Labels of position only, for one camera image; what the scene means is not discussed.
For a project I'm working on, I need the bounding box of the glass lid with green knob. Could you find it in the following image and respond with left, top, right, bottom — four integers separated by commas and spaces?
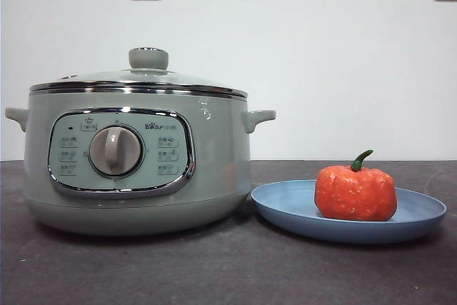
29, 46, 248, 101

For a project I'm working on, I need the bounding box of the orange pumpkin with green stem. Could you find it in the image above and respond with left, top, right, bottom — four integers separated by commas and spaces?
313, 149, 398, 221

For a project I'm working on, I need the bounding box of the pale green electric steamer pot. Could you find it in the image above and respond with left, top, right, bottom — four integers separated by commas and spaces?
4, 87, 277, 237

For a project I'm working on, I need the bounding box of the blue round plate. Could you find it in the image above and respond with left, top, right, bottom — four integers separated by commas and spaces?
250, 179, 448, 245

